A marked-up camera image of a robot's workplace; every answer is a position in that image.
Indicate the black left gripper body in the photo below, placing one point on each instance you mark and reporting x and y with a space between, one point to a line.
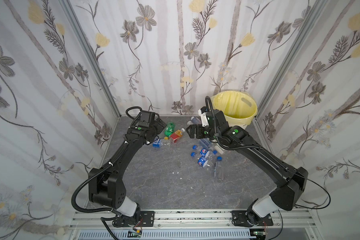
157 127

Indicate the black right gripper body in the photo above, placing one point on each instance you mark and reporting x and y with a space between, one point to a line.
196 131

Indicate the blue label bottle white cap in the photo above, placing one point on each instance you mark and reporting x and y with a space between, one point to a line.
159 143

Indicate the dark green bottle yellow cap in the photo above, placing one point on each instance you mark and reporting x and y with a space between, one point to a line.
169 130

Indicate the clear bottle blue cap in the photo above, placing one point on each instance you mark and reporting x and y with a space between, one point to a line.
219 170

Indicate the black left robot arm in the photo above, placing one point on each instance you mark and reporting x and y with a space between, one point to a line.
105 185

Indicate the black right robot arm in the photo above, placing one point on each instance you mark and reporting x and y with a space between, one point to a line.
290 182

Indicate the white bin with yellow bag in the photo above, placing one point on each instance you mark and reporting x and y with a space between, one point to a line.
239 108

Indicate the clear bottle blue tint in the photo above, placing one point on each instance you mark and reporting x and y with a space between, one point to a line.
196 120

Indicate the blue label clear bottle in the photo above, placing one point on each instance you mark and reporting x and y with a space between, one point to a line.
205 143

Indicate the clear bottle white green label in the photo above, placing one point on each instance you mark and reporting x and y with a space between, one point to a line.
220 150

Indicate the red yellow label bottle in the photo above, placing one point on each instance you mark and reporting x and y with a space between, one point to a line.
176 136

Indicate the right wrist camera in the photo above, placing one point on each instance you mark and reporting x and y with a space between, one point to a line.
204 114

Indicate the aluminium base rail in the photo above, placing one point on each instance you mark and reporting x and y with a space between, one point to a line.
219 224

